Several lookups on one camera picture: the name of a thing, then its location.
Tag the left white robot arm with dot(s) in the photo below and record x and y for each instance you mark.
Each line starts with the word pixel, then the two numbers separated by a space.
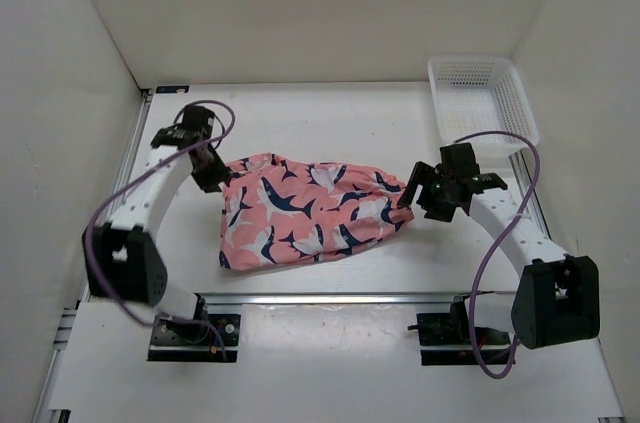
pixel 123 264

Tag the pink shark print shorts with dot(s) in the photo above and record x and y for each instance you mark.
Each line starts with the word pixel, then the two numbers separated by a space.
pixel 278 211

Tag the front aluminium rail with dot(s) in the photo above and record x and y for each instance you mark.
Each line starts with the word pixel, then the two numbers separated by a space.
pixel 326 298

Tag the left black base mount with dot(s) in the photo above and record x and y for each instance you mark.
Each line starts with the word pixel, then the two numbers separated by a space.
pixel 178 343

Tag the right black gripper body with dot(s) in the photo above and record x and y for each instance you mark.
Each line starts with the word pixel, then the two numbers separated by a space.
pixel 435 196

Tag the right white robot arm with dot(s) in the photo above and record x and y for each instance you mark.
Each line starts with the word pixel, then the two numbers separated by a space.
pixel 557 299

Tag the white plastic mesh basket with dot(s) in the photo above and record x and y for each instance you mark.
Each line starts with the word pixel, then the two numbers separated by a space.
pixel 481 96

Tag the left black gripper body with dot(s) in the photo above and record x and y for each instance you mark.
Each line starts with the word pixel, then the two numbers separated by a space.
pixel 208 150

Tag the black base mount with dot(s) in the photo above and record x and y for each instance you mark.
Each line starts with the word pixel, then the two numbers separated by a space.
pixel 444 339
pixel 178 343

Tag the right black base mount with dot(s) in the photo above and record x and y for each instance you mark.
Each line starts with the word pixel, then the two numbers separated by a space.
pixel 444 339

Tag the left aluminium rail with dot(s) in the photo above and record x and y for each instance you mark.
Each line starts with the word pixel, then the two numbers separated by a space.
pixel 42 411

